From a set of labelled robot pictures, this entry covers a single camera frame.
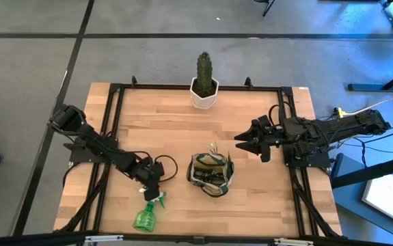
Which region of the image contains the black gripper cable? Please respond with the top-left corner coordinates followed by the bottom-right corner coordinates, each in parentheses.
top-left (267, 100), bottom-right (299, 128)
top-left (154, 154), bottom-right (179, 183)

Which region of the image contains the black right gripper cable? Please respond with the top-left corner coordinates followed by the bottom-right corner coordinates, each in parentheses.
top-left (267, 100), bottom-right (299, 128)

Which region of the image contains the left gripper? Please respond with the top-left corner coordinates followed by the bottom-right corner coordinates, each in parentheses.
top-left (131, 159), bottom-right (166, 202)

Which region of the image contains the black aluminium table frame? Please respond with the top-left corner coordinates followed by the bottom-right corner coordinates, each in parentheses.
top-left (0, 74), bottom-right (393, 246)

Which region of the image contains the yellow power plug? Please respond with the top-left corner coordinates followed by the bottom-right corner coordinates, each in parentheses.
top-left (332, 107), bottom-right (349, 119)

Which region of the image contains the dark side table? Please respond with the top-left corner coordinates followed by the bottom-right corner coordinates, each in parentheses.
top-left (331, 152), bottom-right (393, 236)

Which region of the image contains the white hexagonal plant pot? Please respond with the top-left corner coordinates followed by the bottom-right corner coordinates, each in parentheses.
top-left (189, 77), bottom-right (220, 111)

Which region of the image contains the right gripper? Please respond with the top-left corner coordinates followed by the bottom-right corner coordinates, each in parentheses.
top-left (233, 114), bottom-right (286, 163)

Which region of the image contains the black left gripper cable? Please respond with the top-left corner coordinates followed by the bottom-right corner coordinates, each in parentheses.
top-left (154, 154), bottom-right (179, 183)

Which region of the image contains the green plastic spray bottle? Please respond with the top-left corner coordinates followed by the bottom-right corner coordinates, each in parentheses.
top-left (132, 191), bottom-right (167, 234)

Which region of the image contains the white flat panel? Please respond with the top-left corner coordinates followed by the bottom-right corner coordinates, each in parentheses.
top-left (362, 173), bottom-right (393, 223)

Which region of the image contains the black floor stand leg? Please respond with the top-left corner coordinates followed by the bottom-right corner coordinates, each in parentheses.
top-left (253, 0), bottom-right (275, 17)

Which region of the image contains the cream and green gardening bag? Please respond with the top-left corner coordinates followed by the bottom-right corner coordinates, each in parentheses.
top-left (186, 151), bottom-right (236, 199)

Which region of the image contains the green cactus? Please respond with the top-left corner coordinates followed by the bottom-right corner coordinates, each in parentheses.
top-left (195, 51), bottom-right (214, 98)

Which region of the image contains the yellow floor cable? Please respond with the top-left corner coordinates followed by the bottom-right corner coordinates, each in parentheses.
top-left (345, 87), bottom-right (393, 116)

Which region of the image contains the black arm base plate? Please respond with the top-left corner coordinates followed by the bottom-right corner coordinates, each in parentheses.
top-left (68, 141), bottom-right (117, 164)
top-left (282, 150), bottom-right (332, 169)

